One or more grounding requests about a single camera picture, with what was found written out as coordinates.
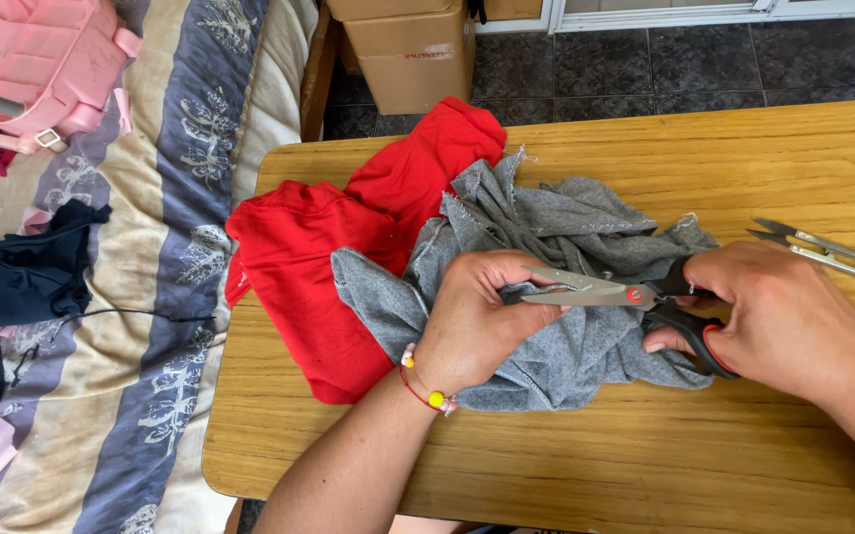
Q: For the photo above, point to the person's left hand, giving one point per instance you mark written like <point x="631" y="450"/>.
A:
<point x="472" y="319"/>

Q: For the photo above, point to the person's right hand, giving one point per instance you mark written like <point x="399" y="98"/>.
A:
<point x="776" y="319"/>

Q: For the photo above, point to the grey fabric piece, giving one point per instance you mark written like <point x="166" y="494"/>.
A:
<point x="568" y="297"/>

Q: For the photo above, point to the metal thread snips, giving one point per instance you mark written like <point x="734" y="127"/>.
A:
<point x="820" y="247"/>

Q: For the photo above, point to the red fabric garment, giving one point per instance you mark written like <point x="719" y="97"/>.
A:
<point x="338" y="267"/>

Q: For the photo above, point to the cardboard box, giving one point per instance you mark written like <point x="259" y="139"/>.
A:
<point x="413" y="56"/>

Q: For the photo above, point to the striped floral bed sheet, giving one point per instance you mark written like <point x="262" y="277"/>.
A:
<point x="146" y="259"/>

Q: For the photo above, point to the dark navy fabric piece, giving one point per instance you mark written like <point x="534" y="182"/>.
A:
<point x="23" y="289"/>

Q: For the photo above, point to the pink plastic sewing box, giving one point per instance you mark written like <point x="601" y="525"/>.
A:
<point x="34" y="67"/>

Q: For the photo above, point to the wooden bed frame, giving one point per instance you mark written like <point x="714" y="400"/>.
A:
<point x="318" y="74"/>

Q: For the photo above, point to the white door frame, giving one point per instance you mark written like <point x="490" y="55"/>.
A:
<point x="687" y="15"/>

